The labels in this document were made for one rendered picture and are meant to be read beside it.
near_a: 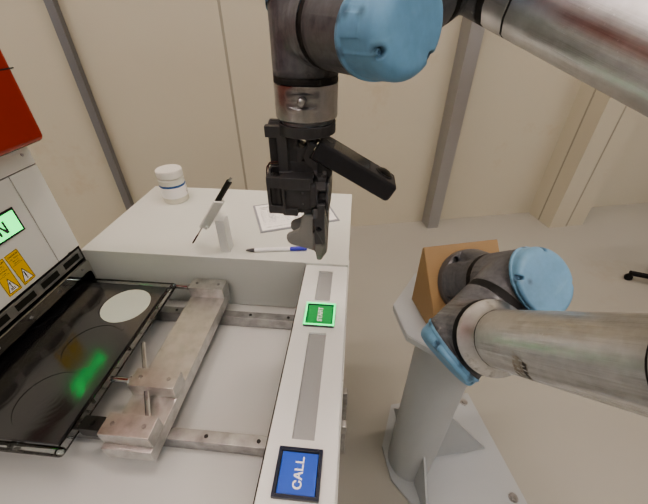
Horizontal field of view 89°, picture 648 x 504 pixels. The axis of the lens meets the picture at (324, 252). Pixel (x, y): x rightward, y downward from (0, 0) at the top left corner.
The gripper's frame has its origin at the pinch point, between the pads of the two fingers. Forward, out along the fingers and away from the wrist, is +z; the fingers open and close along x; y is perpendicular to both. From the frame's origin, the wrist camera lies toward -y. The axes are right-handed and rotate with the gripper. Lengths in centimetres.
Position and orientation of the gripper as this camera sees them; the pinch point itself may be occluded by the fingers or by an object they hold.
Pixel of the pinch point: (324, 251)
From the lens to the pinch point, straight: 52.7
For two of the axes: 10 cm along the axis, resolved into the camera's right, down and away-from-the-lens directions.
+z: 0.0, 8.1, 5.9
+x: -0.9, 5.8, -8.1
